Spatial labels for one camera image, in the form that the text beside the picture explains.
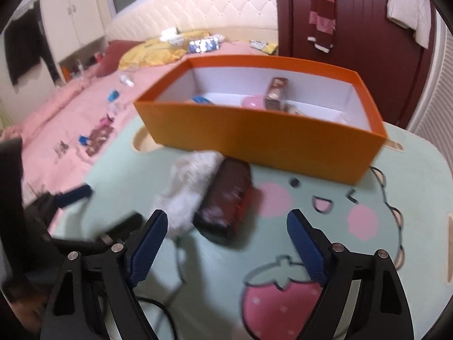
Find dark red pillow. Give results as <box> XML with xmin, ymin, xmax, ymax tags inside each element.
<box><xmin>96</xmin><ymin>40</ymin><xmax>142</xmax><ymax>77</ymax></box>

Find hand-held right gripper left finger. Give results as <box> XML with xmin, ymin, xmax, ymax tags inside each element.
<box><xmin>40</xmin><ymin>209</ymin><xmax>169</xmax><ymax>340</ymax></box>

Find green cartoon desktop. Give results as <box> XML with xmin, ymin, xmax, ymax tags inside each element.
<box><xmin>58</xmin><ymin>113</ymin><xmax>453</xmax><ymax>340</ymax></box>

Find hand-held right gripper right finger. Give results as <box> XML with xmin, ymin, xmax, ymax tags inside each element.
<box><xmin>286</xmin><ymin>208</ymin><xmax>414</xmax><ymax>340</ymax></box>

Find orange cardboard box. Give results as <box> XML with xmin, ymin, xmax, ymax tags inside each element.
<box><xmin>134</xmin><ymin>55</ymin><xmax>389</xmax><ymax>185</ymax></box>

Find dark red door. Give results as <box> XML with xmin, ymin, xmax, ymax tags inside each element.
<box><xmin>274</xmin><ymin>0</ymin><xmax>437</xmax><ymax>130</ymax></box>

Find pink bed blanket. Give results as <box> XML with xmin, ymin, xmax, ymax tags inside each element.
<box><xmin>0</xmin><ymin>41</ymin><xmax>280</xmax><ymax>227</ymax></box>

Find shiny printed packet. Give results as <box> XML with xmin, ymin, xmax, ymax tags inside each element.
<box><xmin>187</xmin><ymin>36</ymin><xmax>220</xmax><ymax>54</ymax></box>

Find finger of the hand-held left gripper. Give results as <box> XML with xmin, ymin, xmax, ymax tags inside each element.
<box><xmin>53</xmin><ymin>213</ymin><xmax>142</xmax><ymax>254</ymax></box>
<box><xmin>50</xmin><ymin>183</ymin><xmax>93</xmax><ymax>209</ymax></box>

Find white slatted radiator cover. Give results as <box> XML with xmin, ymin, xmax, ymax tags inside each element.
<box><xmin>405</xmin><ymin>18</ymin><xmax>453</xmax><ymax>153</ymax></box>

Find white tissue box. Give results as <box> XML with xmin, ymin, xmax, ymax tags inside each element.
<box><xmin>159</xmin><ymin>26</ymin><xmax>183</xmax><ymax>42</ymax></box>

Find black cable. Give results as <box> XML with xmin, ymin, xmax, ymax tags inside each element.
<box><xmin>136</xmin><ymin>296</ymin><xmax>178</xmax><ymax>340</ymax></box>

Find white wardrobe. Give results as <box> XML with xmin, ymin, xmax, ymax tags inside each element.
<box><xmin>37</xmin><ymin>0</ymin><xmax>107</xmax><ymax>71</ymax></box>

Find black hanging clothes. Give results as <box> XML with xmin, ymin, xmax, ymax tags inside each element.
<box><xmin>3</xmin><ymin>2</ymin><xmax>62</xmax><ymax>86</ymax></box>

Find cream padded headboard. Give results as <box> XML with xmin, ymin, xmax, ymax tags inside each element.
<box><xmin>105</xmin><ymin>0</ymin><xmax>280</xmax><ymax>43</ymax></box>

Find white fluffy cloth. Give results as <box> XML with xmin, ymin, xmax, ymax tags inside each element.
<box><xmin>150</xmin><ymin>150</ymin><xmax>225</xmax><ymax>238</ymax></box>

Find yellow pillow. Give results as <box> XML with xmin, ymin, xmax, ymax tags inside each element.
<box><xmin>118</xmin><ymin>32</ymin><xmax>211</xmax><ymax>71</ymax></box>

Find pink plastic object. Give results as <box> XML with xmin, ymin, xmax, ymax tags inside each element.
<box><xmin>242</xmin><ymin>95</ymin><xmax>267</xmax><ymax>110</ymax></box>

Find dark red snack packet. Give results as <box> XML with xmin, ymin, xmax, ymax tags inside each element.
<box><xmin>194</xmin><ymin>159</ymin><xmax>262</xmax><ymax>246</ymax></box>

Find white knitted sweater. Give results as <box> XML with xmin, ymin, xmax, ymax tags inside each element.
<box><xmin>368</xmin><ymin>0</ymin><xmax>432</xmax><ymax>48</ymax></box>

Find red striped scarf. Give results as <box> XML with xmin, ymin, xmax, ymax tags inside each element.
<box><xmin>307</xmin><ymin>0</ymin><xmax>336</xmax><ymax>54</ymax></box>

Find brown patterned snack packet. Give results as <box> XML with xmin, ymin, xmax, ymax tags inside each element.
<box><xmin>85</xmin><ymin>124</ymin><xmax>114</xmax><ymax>157</ymax></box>

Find yellow packet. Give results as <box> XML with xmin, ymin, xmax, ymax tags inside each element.
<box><xmin>249</xmin><ymin>39</ymin><xmax>278</xmax><ymax>55</ymax></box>

